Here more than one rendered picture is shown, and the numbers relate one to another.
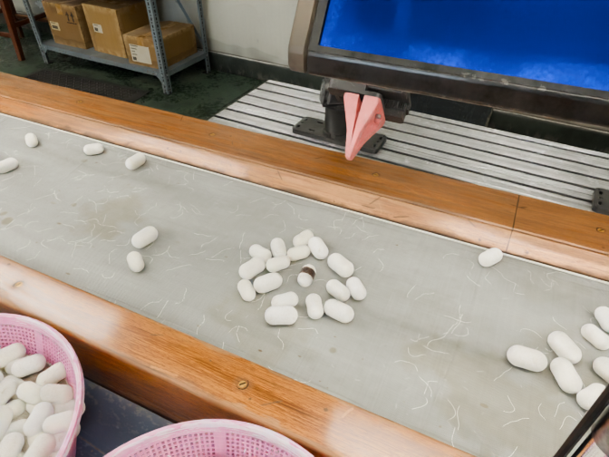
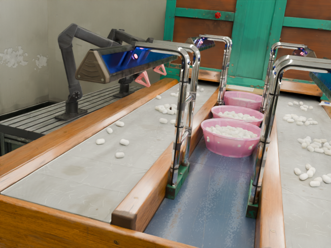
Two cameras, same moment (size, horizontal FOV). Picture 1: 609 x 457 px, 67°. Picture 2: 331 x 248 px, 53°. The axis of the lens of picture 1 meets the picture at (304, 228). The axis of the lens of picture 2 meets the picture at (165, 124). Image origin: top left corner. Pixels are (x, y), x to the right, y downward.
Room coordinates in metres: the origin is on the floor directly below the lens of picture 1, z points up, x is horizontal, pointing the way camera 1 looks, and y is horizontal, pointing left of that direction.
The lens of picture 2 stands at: (0.71, 1.62, 1.19)
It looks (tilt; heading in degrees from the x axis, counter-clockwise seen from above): 18 degrees down; 260
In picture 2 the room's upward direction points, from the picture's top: 5 degrees clockwise
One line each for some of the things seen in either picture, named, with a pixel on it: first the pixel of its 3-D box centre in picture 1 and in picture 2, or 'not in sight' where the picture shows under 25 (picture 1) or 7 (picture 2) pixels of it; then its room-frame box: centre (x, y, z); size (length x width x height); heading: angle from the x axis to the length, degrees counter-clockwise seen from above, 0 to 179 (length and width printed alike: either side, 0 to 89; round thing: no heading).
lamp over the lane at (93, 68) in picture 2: not in sight; (141, 55); (0.62, 0.59, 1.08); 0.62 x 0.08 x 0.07; 65
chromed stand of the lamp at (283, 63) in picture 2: not in sight; (294, 138); (0.19, 0.80, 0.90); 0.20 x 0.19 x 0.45; 65
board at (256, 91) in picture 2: not in sight; (246, 89); (-0.20, -0.52, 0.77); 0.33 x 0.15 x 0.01; 155
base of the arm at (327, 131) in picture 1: (339, 119); (71, 108); (0.90, -0.07, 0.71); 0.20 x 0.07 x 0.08; 62
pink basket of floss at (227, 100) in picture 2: not in sight; (242, 103); (-0.11, -0.32, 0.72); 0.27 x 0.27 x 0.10
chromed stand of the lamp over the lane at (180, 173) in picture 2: not in sight; (160, 115); (0.55, 0.63, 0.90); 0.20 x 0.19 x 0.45; 65
